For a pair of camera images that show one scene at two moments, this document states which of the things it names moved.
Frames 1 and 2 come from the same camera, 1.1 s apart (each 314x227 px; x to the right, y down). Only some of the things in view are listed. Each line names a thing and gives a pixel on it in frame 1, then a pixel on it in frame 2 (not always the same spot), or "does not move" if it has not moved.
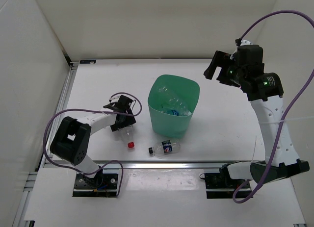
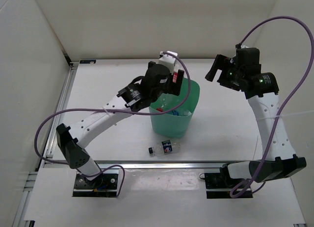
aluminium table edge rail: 143,164 does not move
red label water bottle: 127,135 -> 164,99
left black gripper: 130,119 -> 172,88
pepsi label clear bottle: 165,148 does not move
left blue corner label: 87,61 does not move
